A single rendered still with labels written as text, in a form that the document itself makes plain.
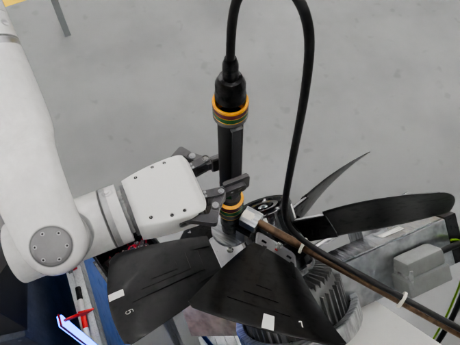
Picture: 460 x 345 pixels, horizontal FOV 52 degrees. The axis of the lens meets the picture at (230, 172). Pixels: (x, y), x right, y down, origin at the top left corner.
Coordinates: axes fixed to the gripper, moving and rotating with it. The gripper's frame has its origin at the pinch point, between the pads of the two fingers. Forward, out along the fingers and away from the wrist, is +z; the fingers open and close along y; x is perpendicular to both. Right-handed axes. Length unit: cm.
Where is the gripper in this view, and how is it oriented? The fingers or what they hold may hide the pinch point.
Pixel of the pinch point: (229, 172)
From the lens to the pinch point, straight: 68.2
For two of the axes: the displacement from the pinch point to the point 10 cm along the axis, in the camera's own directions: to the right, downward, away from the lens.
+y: 4.0, 7.8, -4.8
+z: 9.2, -3.5, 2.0
